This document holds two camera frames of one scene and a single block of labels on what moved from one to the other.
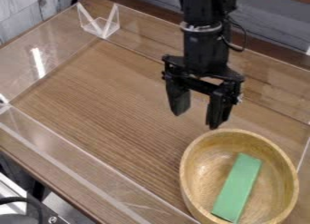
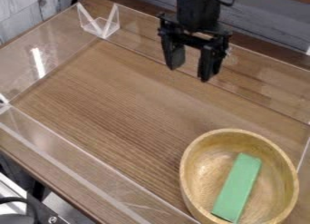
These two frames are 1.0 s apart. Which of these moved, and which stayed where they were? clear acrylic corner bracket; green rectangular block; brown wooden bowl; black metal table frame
Moved: brown wooden bowl
Stayed: green rectangular block; black metal table frame; clear acrylic corner bracket
